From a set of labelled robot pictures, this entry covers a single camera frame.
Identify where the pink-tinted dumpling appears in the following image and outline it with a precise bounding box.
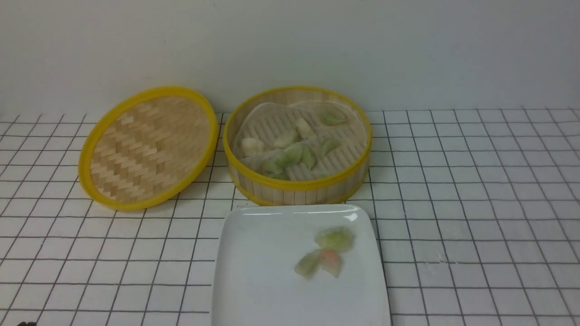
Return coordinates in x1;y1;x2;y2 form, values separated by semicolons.
319;249;343;278

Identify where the white square ceramic plate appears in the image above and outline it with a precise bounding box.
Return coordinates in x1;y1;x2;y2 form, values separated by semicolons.
210;204;392;326

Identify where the pale green centre dumpling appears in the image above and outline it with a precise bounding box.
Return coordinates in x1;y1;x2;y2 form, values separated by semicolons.
275;142;303;169

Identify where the yellow-rimmed bamboo steamer basket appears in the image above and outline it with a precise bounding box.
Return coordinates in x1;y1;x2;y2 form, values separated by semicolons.
223;86;372;206

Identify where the pale dumpling centre left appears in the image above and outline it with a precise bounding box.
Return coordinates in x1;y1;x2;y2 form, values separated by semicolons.
273;129;300;149

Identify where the pale dumpling upper centre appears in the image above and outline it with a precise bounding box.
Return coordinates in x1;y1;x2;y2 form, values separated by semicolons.
294;117;317;139

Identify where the white dumpling at left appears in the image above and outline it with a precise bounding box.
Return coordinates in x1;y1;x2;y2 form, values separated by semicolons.
241;138;266;157

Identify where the yellow-rimmed woven bamboo lid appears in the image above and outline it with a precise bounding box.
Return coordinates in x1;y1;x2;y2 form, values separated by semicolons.
78;86;219;211

